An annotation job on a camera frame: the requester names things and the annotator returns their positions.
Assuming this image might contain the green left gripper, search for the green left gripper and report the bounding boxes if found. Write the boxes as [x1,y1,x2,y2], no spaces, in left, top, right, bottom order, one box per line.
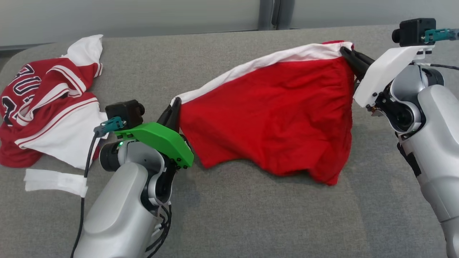
[115,97,194,169]

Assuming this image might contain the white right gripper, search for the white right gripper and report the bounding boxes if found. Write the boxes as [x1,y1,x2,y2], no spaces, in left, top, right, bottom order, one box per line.
[340,45,435,108]

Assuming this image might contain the red shorts white waistband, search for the red shorts white waistband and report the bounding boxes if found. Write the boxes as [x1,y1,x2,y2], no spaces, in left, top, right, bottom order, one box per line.
[171,40,356,186]

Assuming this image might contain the red white basketball jersey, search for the red white basketball jersey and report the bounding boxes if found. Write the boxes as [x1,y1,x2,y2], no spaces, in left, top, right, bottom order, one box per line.
[0,34,109,198]

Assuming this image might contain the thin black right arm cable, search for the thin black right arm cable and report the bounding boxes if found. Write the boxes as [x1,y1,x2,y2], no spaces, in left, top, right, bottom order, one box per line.
[412,62,459,71]

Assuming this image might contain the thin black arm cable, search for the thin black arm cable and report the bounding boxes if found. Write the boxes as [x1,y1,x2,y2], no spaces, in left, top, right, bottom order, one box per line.
[412,62,459,71]
[145,202,173,258]

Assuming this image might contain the right camera cable teal plug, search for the right camera cable teal plug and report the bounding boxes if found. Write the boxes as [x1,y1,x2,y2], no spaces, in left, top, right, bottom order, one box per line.
[425,28,459,43]

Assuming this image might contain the plain grey partition post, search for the plain grey partition post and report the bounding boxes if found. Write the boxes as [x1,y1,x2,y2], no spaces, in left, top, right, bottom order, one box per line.
[258,0,295,31]

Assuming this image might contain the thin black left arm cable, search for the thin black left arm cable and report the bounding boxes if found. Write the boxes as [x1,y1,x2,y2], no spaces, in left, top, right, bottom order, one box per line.
[145,202,173,258]

